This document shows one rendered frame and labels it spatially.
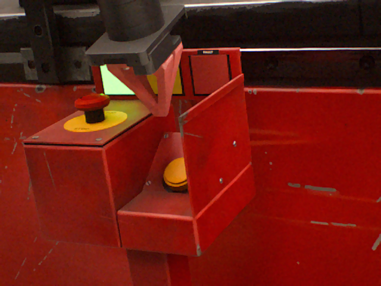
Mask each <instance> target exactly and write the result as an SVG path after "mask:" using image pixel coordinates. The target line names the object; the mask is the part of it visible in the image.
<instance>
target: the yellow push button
mask: <svg viewBox="0 0 381 286"><path fill-rule="evenodd" d="M163 178H164V181H165V183H166V184H167V185H168V187H169V188H170V189H172V190H174V191H183V190H186V189H187V188H188V185H187V180H186V172H185V164H184V159H183V157H182V158H177V159H175V160H173V161H172V162H171V163H169V164H168V165H167V167H166V168H165V170H164V174H163Z"/></svg>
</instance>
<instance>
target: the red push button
mask: <svg viewBox="0 0 381 286"><path fill-rule="evenodd" d="M109 103H110V99H109V96H107V95H104V94H89V95H84V96H82V97H80V98H79V99H78V100H76V101H75V103H74V106H75V108H76V109H77V110H78V111H84V114H85V120H86V123H87V124H95V123H101V122H103V121H104V120H105V115H104V108H105V107H107V106H108V105H109Z"/></svg>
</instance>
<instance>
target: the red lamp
mask: <svg viewBox="0 0 381 286"><path fill-rule="evenodd" d="M190 60H191V66H192V74H193V83H194V88H195V93H196V94H212V93H213V92H215V91H216V90H218V89H219V88H221V87H222V86H223V85H225V84H226V83H227V82H229V72H228V66H227V56H226V55H191V56H190Z"/></svg>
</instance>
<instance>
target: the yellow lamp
mask: <svg viewBox="0 0 381 286"><path fill-rule="evenodd" d="M146 76H147V78H148V81H149V84H150V86H151V88H152V90H153V91H154V93H155V94H157V93H158V88H157V77H156V76H155V75H154V74H150V75H146ZM172 94H182V87H181V82H180V73H179V66H178V68H177V73H176V78H175V81H174V85H173V91H172Z"/></svg>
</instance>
